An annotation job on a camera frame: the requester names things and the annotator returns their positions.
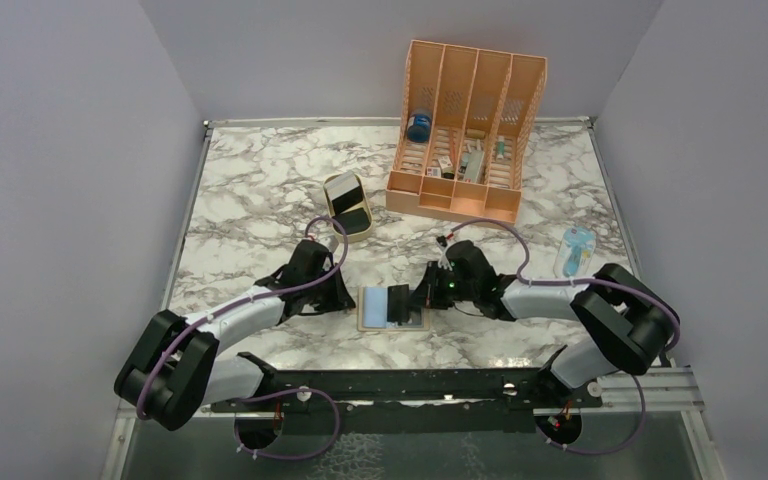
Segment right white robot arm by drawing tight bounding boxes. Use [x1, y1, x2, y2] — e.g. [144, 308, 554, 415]
[406, 240, 680, 407]

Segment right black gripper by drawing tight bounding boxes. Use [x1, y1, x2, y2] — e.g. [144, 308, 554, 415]
[405, 261, 477, 310]

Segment white tube in organizer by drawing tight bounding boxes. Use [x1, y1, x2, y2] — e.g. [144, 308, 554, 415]
[495, 135, 506, 162]

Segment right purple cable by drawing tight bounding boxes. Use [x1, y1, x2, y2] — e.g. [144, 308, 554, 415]
[435, 219, 682, 352]

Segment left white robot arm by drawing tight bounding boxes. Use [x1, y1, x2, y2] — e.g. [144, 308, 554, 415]
[113, 239, 355, 431]

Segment blue round jar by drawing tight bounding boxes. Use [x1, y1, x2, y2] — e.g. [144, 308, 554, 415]
[405, 108, 432, 144]

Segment white card stack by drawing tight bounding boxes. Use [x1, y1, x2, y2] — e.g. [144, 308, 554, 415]
[323, 172, 360, 202]

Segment blue packaged item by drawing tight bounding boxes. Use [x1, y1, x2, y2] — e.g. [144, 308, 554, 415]
[553, 226, 597, 278]

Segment black mounting base rail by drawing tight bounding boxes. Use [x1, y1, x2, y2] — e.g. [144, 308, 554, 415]
[118, 367, 703, 435]

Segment beige tray with cards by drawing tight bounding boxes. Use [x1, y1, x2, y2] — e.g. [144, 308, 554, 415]
[323, 171, 374, 243]

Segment beige leather card holder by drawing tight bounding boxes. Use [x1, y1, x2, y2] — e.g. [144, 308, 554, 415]
[357, 284, 431, 332]

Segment small items in organizer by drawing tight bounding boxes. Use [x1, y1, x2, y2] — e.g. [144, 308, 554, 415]
[425, 137, 484, 183]

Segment orange plastic desk organizer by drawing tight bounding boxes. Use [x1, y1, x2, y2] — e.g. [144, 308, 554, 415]
[386, 40, 548, 225]

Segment black credit card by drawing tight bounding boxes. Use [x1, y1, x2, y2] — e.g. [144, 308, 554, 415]
[406, 308, 425, 329]

